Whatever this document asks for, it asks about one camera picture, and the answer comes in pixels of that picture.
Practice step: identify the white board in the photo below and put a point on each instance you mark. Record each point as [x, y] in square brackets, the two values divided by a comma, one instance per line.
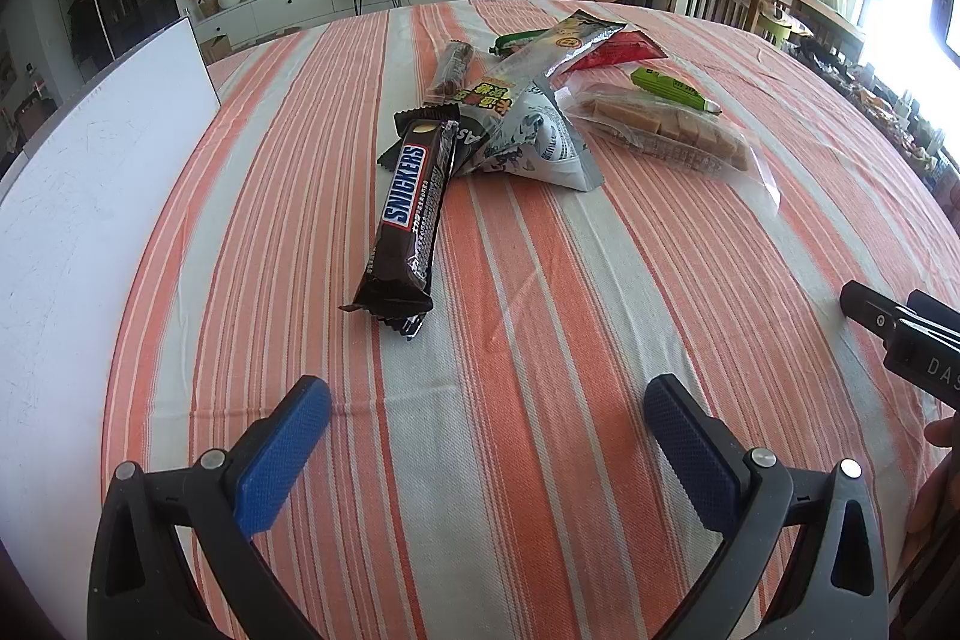
[90, 220]

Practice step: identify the orange striped tablecloth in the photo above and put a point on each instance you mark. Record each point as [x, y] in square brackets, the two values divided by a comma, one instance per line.
[525, 310]

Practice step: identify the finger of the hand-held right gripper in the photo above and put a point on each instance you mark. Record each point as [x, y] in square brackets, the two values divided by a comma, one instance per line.
[936, 308]
[870, 308]

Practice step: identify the red snack packet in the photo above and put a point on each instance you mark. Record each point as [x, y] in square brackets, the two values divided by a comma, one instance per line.
[622, 49]

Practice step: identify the green stool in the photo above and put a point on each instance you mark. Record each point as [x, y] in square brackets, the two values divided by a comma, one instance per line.
[774, 31]

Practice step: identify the person's right hand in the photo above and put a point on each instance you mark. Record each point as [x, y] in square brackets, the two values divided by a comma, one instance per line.
[937, 497]

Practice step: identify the white grey triangular snack bag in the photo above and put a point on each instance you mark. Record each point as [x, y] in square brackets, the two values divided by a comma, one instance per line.
[536, 141]

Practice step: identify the brown chocolate bar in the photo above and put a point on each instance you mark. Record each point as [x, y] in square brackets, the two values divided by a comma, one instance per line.
[405, 197]

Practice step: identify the dark cookie roll clear pack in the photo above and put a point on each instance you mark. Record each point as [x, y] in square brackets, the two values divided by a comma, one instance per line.
[452, 66]

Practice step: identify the clear packet with orange label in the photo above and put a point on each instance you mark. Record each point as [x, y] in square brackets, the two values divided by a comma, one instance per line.
[555, 48]

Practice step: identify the cardboard box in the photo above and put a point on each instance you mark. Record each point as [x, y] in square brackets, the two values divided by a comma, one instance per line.
[217, 49]

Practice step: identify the black chocolate bar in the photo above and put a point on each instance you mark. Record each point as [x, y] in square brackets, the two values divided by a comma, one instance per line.
[405, 326]

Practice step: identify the green sausage stick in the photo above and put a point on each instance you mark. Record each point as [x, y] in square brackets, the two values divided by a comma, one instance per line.
[517, 40]

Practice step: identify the black snack packet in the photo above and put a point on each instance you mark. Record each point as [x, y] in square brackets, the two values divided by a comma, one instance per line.
[420, 119]

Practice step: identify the pile of small household clutter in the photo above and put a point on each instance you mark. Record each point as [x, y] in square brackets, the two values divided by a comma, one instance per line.
[907, 123]

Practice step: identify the wooden dining table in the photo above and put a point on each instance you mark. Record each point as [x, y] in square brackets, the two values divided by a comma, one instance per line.
[814, 10]

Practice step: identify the green snack packet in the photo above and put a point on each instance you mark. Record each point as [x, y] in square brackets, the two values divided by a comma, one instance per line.
[667, 85]

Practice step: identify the clear bag of tan biscuits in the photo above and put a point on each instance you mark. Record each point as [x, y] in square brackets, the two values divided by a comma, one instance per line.
[660, 126]

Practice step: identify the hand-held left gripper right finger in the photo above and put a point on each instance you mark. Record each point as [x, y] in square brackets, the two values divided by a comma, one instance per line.
[694, 452]

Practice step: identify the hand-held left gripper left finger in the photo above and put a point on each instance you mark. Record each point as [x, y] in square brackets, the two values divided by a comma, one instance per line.
[285, 452]

